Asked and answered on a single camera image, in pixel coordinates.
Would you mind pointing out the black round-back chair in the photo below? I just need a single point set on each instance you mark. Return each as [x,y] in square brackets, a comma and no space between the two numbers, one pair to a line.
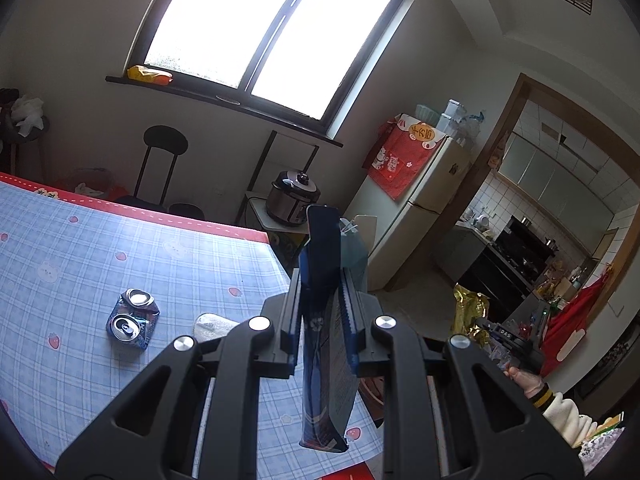
[165,141]

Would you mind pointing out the black frame shelf rack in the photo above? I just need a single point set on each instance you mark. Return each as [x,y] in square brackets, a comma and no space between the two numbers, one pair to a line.
[257,210]

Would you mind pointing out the patterned purple clothing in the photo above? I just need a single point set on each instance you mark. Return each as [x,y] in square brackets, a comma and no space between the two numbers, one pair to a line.
[600,440]

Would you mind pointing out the blue plaid tablecloth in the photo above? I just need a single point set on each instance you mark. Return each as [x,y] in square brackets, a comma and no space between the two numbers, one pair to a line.
[100,240]

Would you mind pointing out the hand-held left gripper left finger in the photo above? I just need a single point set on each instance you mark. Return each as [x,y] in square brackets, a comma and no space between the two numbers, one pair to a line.
[287,330]

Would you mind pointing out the grey kitchen counter cabinet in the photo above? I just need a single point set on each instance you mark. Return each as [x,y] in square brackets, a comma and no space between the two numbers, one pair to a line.
[457,252]

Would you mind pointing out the dark window sill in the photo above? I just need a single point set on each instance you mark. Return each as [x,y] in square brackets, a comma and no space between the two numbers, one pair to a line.
[280,122]

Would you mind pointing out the crushed blue drink can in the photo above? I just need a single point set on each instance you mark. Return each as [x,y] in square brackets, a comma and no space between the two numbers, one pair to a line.
[132,317]

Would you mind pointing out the teal plastic bowl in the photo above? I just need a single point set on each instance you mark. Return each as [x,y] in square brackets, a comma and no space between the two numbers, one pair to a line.
[425,112]

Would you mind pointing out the grey bin with white liner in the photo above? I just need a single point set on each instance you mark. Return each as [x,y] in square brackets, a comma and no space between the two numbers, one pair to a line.
[27,112]

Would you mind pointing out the red hanging cloth bag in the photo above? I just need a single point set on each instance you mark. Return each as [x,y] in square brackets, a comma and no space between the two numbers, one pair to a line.
[570,320]

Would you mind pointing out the dark framed window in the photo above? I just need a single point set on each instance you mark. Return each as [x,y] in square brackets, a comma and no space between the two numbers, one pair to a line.
[210,20]

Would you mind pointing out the clear plastic bags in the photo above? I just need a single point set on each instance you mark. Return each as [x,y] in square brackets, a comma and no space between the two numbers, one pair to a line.
[470,127]

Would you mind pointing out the brown round plastic bin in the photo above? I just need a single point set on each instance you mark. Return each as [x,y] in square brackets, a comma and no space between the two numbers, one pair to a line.
[372,395]

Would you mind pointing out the gold foil wrapper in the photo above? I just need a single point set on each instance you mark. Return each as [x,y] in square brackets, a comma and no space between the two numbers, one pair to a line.
[470,310]

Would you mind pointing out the pale kitchen wall cabinets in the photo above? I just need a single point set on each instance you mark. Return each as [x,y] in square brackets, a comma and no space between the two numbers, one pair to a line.
[550,180]

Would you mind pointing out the black bag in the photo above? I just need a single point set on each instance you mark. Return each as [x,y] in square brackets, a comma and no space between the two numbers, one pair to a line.
[7,115]

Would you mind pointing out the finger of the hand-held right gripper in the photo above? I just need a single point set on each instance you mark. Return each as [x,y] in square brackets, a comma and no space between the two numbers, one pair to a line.
[481,327]

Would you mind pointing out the crumpled white plastic bag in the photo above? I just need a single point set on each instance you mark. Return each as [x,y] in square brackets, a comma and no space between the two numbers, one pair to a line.
[212,325]

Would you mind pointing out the blue carton box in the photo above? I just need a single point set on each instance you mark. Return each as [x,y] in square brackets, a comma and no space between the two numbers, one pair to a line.
[320,260]

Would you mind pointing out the white refrigerator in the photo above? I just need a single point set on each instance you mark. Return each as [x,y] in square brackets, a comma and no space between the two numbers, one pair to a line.
[400,225]

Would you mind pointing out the person's right hand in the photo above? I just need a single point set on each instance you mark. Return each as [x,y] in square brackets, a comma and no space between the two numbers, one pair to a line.
[525,380]

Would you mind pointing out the yellow snack packet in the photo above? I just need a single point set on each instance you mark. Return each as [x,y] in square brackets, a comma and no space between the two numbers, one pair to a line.
[150,75]

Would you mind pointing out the red printed cloth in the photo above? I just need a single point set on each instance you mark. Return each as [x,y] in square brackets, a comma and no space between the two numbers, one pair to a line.
[400,165]

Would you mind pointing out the black round stool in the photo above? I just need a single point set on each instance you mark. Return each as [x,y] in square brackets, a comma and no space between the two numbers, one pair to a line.
[186,210]

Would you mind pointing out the white kettle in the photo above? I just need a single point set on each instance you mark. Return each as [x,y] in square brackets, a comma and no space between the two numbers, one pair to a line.
[482,221]

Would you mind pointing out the flat grey dish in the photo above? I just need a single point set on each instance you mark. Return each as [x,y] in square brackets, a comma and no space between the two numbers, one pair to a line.
[227,99]

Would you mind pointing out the wooden door frame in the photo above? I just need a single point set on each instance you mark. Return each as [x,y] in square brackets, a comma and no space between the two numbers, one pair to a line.
[500,130]

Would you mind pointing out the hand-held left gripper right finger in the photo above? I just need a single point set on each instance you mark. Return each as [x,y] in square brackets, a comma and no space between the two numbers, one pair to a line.
[350,340]

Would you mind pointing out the black kitchen range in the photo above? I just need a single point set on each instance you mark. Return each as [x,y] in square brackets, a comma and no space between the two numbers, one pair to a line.
[495,270]

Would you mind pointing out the brown paper hanging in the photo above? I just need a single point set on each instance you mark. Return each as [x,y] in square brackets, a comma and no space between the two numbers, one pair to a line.
[497,152]

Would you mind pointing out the silver electric pressure cooker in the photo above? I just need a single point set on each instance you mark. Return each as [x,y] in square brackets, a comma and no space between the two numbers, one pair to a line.
[290,200]

